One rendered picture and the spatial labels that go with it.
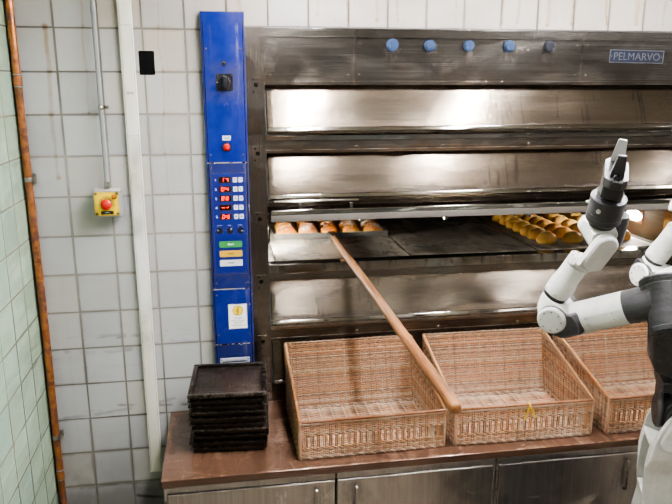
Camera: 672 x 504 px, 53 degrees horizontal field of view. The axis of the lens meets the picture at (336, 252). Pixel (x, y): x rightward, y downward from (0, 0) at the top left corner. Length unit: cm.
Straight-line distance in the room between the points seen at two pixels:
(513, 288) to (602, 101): 87
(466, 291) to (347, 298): 52
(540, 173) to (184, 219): 148
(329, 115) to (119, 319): 116
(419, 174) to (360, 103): 38
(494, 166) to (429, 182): 29
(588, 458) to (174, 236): 181
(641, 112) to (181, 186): 193
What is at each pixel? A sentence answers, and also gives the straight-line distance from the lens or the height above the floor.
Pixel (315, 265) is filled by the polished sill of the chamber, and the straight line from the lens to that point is 280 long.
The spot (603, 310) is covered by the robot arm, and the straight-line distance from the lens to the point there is 194.
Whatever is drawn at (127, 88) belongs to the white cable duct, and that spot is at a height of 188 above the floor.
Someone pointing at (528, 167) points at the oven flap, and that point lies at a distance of 299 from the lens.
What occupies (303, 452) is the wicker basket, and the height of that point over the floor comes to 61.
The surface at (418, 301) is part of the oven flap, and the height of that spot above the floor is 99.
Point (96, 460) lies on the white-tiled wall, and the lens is 314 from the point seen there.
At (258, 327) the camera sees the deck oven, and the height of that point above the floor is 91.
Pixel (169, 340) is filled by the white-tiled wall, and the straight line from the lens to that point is 287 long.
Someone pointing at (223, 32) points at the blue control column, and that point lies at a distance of 266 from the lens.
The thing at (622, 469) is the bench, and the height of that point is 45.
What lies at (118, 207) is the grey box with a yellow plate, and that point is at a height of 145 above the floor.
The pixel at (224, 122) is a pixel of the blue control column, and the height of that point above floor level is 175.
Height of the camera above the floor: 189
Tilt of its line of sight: 14 degrees down
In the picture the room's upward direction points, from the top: straight up
